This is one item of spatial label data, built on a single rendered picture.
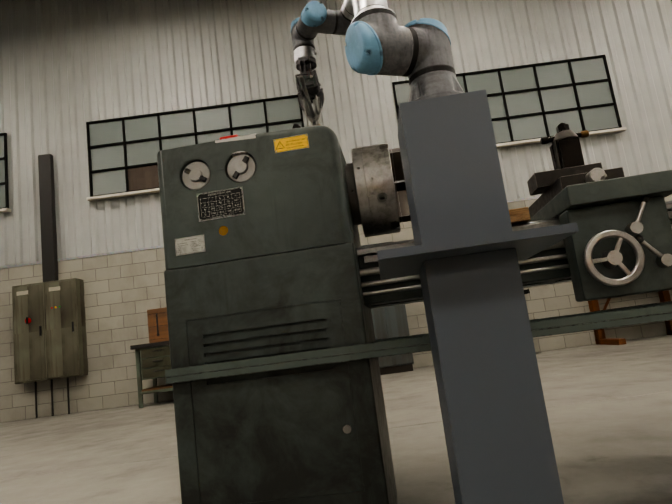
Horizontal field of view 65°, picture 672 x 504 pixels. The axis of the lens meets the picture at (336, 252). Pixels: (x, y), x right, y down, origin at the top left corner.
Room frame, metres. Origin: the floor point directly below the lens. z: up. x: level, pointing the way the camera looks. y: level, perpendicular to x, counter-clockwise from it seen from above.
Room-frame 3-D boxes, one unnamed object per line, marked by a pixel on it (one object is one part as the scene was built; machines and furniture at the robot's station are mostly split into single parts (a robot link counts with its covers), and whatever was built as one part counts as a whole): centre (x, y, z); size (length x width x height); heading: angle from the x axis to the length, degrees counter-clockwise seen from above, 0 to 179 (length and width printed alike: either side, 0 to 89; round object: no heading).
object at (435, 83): (1.24, -0.30, 1.15); 0.15 x 0.15 x 0.10
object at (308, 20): (1.59, -0.04, 1.62); 0.11 x 0.11 x 0.08; 21
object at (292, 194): (1.82, 0.22, 1.06); 0.59 x 0.48 x 0.39; 84
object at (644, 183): (1.70, -0.84, 0.89); 0.53 x 0.30 x 0.06; 174
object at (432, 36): (1.24, -0.29, 1.27); 0.13 x 0.12 x 0.14; 111
